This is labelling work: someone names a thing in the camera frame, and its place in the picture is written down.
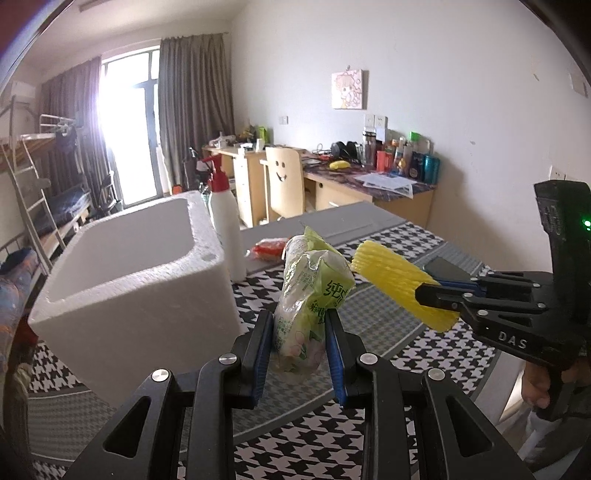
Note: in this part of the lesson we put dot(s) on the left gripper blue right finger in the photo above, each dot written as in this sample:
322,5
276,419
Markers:
415,423

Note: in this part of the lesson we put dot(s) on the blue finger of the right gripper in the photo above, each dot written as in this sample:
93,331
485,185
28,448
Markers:
466,286
438,297

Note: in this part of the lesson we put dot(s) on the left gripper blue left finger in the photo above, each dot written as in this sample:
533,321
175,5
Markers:
187,414

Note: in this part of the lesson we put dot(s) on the yellow foam fruit net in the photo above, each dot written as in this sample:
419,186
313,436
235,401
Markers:
398,278

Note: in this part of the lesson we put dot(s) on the person's right hand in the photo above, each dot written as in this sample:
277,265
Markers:
536,381

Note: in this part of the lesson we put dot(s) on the papers on desk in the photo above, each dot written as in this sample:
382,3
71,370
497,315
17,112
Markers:
396,184

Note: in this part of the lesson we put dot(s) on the houndstooth table cloth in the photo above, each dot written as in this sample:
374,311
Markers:
310,429

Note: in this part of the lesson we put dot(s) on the teal bottle on desk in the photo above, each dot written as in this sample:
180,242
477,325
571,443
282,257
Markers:
431,169

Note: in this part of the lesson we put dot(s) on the white styrofoam box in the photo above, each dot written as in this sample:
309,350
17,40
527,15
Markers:
140,290

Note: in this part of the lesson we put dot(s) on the wooden desk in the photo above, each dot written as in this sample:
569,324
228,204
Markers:
323,189

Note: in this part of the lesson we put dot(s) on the yellow object on desk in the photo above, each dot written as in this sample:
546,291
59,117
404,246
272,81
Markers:
339,165

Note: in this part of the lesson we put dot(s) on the red snack packet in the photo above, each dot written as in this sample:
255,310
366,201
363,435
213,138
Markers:
269,249

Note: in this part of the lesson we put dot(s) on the wooden smiley chair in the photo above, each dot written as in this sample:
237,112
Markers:
285,196

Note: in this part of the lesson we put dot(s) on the white red spray bottle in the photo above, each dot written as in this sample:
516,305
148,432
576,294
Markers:
225,219

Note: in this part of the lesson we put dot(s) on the blue plaid bedding bundle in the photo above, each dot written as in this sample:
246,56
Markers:
17,273

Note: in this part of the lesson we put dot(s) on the black folding chair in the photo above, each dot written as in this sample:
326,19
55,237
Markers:
108,201

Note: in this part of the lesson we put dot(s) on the metal bunk bed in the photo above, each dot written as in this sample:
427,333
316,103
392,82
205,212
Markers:
18,153

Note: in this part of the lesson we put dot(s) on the right brown curtain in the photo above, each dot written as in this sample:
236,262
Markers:
194,97

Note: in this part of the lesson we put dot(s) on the brown curtain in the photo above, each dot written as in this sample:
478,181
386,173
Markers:
74,94
194,97

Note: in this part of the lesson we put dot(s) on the left brown curtain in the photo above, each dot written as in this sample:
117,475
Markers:
74,94

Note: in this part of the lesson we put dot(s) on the glass balcony door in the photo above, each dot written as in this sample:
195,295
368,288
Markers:
128,121

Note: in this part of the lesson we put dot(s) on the white air conditioner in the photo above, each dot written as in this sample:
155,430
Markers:
20,91

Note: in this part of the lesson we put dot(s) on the cartoon wall picture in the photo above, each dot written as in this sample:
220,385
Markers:
347,90

